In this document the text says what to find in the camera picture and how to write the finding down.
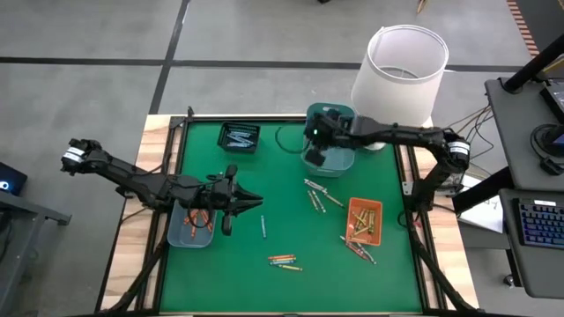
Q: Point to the tall teal plastic bin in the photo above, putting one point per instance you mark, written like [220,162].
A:
[339,165]

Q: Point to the white paper sheet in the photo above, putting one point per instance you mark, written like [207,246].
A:
[484,216]

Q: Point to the hazard striped floor mat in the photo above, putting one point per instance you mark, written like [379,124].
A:
[522,26]

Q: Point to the black laptop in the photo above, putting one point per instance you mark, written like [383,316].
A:
[555,99]

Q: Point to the silver mounting bracket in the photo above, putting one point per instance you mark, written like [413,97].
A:
[407,187]

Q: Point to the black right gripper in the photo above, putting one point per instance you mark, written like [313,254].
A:
[330,132]

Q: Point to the black mesh basket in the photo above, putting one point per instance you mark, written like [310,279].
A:
[220,132]

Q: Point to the orange mesh basket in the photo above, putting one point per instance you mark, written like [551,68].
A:
[352,204]

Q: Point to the black slanted pole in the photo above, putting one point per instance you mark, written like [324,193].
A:
[533,66]

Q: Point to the black support beam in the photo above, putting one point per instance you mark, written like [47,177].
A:
[484,189]

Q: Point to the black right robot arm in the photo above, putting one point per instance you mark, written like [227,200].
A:
[418,136]

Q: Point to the white shade silver table lamp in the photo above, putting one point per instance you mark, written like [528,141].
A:
[396,88]

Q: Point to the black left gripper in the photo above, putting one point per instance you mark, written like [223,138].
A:
[224,196]

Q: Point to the grey desk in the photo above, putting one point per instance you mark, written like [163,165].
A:
[511,264]
[17,264]
[511,132]

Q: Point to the low grey-blue plastic bin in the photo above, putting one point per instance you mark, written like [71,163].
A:
[176,238]

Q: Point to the backlit black keyboard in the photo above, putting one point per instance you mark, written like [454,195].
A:
[542,224]

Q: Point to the black headset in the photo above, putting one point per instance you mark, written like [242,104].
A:
[551,167]

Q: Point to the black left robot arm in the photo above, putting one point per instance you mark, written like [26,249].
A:
[132,176]

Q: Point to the black device blue light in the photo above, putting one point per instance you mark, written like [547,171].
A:
[13,176]

